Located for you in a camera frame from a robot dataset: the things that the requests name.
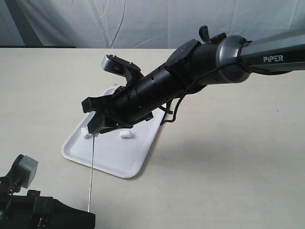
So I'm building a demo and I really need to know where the white rectangular plastic tray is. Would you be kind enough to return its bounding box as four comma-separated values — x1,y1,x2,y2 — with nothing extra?
61,109,164,179

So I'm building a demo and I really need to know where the thin metal skewer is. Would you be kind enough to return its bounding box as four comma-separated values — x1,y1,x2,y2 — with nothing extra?
88,135,95,212

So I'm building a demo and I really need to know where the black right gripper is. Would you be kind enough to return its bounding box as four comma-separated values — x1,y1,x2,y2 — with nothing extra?
81,85,154,134

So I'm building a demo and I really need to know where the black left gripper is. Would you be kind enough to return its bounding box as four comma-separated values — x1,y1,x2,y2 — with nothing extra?
0,190,96,229

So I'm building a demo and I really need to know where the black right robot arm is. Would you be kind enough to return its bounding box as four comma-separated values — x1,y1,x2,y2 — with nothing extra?
82,26,305,134

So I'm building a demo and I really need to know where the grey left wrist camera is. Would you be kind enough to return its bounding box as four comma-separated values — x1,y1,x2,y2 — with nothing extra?
7,154,39,193

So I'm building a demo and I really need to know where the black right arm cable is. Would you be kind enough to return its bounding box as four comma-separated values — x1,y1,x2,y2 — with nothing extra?
160,66,222,126

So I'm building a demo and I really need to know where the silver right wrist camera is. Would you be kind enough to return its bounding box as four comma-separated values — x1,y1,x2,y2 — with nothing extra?
101,54,143,87

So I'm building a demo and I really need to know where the white wrinkled backdrop cloth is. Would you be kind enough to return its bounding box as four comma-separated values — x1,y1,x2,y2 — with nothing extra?
0,0,305,49

